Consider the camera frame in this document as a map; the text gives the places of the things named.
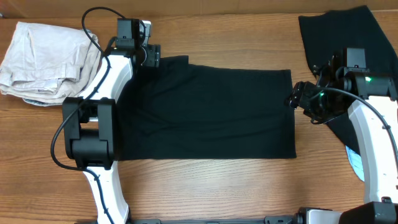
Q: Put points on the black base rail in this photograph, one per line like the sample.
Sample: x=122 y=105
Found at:
x=217 y=220

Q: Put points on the black garment pile right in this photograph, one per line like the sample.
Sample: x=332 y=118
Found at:
x=329 y=34

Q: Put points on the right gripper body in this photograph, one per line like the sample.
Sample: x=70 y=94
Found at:
x=298 y=96

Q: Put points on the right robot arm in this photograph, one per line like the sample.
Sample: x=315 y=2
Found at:
x=371 y=104

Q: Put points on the light blue garment under beige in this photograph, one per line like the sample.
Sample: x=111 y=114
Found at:
x=39 y=103

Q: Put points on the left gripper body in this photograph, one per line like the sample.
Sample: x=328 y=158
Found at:
x=154 y=55

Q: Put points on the light blue cloth right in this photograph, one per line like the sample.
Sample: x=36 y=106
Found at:
x=355 y=162

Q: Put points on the folded beige clothes stack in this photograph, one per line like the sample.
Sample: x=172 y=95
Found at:
x=49 y=63

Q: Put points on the black t-shirt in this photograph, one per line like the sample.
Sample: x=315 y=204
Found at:
x=184 y=111

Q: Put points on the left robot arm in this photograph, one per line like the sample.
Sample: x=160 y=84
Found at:
x=91 y=131

